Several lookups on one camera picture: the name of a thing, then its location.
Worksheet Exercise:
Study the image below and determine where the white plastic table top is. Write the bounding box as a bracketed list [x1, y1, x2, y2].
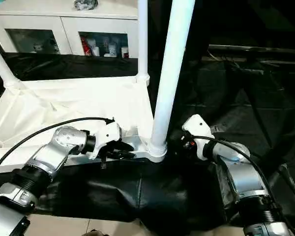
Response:
[0, 75, 168, 175]

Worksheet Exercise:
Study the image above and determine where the white plastic table leg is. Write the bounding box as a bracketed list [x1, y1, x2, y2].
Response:
[0, 36, 22, 89]
[148, 0, 197, 163]
[135, 0, 151, 86]

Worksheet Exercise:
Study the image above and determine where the black mat cloth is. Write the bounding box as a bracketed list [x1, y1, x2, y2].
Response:
[0, 51, 295, 232]

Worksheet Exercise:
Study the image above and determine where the grey metal bar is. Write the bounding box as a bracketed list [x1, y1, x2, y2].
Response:
[207, 44, 295, 54]

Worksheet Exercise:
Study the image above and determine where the white glass-door cabinet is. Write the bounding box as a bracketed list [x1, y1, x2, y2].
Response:
[0, 0, 141, 59]

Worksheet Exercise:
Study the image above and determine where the grey bundle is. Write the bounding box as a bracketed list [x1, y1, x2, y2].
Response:
[72, 0, 99, 12]

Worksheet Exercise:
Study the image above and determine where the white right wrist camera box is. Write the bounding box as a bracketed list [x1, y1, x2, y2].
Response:
[181, 114, 215, 162]

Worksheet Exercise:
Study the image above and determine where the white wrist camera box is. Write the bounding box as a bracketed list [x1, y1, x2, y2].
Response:
[88, 119, 123, 160]
[181, 114, 215, 162]

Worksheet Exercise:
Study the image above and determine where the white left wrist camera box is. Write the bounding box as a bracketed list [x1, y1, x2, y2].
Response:
[88, 119, 123, 160]

